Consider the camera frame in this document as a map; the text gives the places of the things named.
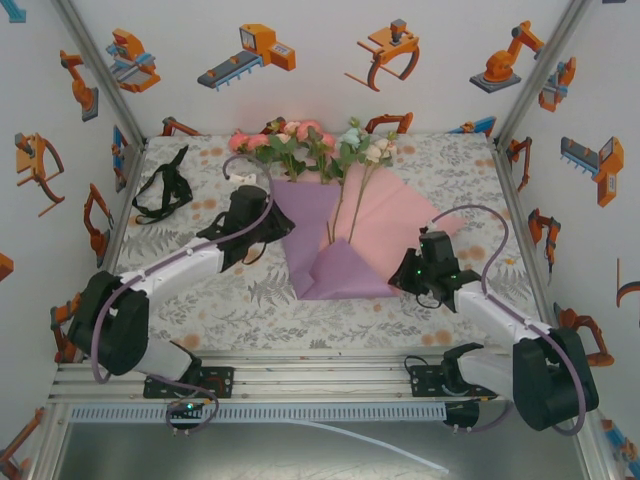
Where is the pink cream bud flower stem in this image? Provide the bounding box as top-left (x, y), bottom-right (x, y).
top-left (267, 119), bottom-right (309, 184)

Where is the orange conveyor machine wall sticker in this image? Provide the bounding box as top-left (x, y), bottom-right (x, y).
top-left (196, 23), bottom-right (297, 92)
top-left (559, 135), bottom-right (625, 209)

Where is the floral patterned tablecloth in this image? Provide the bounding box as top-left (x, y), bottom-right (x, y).
top-left (93, 132), bottom-right (555, 351)

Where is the large pink artificial rose stem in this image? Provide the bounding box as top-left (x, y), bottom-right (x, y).
top-left (294, 119), bottom-right (337, 185)

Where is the aluminium profile mounting platform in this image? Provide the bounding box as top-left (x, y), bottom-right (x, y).
top-left (47, 349), bottom-right (596, 404)

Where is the cream white artificial rose stem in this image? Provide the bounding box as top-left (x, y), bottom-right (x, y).
top-left (348, 130), bottom-right (400, 242)

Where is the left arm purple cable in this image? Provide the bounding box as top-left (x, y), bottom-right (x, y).
top-left (92, 153), bottom-right (275, 436)

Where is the orange claw gripper wall sticker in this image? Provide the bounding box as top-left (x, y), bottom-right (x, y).
top-left (13, 132), bottom-right (66, 218)
top-left (344, 18), bottom-right (422, 94)

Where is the aluminium side rail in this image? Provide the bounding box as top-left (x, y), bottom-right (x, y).
top-left (499, 144), bottom-right (566, 361)
top-left (79, 139), bottom-right (149, 364)

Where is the aluminium frame post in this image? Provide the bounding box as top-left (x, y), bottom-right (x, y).
top-left (51, 0), bottom-right (149, 146)
top-left (498, 0), bottom-right (596, 144)

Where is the pink and purple wrapping paper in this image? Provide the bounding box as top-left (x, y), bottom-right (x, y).
top-left (268, 162), bottom-right (469, 302)

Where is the white slotted cable duct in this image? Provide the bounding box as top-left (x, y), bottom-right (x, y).
top-left (67, 403), bottom-right (447, 424)

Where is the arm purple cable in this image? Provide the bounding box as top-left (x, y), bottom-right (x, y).
top-left (419, 203), bottom-right (586, 436)
top-left (92, 153), bottom-right (275, 436)

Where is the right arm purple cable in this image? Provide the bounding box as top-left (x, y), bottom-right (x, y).
top-left (419, 203), bottom-right (586, 436)

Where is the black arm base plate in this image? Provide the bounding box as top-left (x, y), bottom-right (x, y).
top-left (409, 364), bottom-right (500, 400)
top-left (143, 366), bottom-right (236, 400)

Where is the orange milling machine wall sticker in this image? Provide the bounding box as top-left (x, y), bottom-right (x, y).
top-left (104, 28), bottom-right (162, 94)
top-left (538, 56), bottom-right (578, 113)

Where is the black electronics board green LED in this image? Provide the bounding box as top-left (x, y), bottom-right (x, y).
top-left (166, 399), bottom-right (207, 426)

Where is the black ribbon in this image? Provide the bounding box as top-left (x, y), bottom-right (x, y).
top-left (131, 144), bottom-right (194, 226)

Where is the pink twin-bloom artificial rose stem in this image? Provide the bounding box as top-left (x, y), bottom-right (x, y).
top-left (228, 129), bottom-right (276, 184)

